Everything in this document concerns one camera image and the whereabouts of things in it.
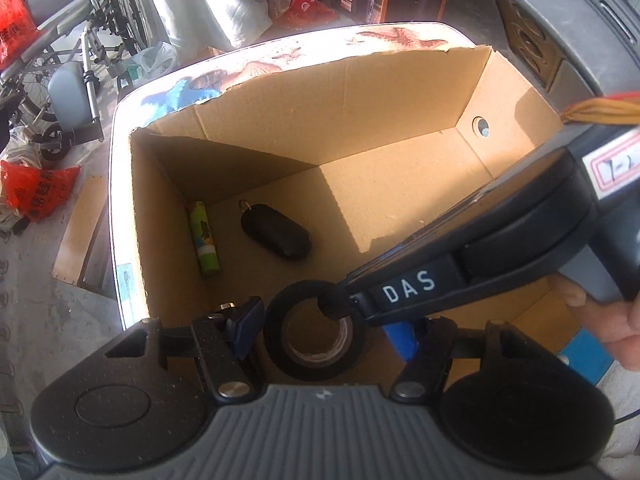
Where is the small wooden stool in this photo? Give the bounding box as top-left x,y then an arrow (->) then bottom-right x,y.
52,175 -> 110,292

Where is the person's right hand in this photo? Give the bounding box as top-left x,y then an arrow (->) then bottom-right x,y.
550,275 -> 640,386

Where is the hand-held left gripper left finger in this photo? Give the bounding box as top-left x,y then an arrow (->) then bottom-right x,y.
105,296 -> 266,403

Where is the small red bag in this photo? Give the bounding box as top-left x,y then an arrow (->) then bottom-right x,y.
272,0 -> 334,37

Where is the clear plastic bag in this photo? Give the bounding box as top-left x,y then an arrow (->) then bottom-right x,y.
117,41 -> 177,92

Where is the brown cardboard box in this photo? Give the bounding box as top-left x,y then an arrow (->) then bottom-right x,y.
127,44 -> 565,386

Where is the red plastic bag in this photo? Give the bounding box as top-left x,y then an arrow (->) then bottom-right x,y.
0,159 -> 82,222
0,0 -> 40,70

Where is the folding wheelchair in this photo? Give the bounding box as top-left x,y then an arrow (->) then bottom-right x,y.
0,0 -> 153,163

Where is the black key case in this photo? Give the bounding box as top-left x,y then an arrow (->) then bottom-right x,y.
239,200 -> 314,262

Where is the brown wooden cabinet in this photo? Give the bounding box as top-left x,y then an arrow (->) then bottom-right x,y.
504,0 -> 568,92

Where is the green lip balm tube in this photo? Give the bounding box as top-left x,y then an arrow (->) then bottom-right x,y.
187,201 -> 222,276

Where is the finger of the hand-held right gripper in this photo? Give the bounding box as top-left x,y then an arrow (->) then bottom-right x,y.
345,232 -> 467,289
318,255 -> 469,322

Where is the black tape roll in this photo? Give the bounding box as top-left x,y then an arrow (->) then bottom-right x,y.
264,280 -> 369,379

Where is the white plastic bag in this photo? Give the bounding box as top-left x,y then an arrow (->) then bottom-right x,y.
0,125 -> 41,233

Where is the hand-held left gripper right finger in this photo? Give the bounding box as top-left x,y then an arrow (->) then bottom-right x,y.
384,317 -> 571,403

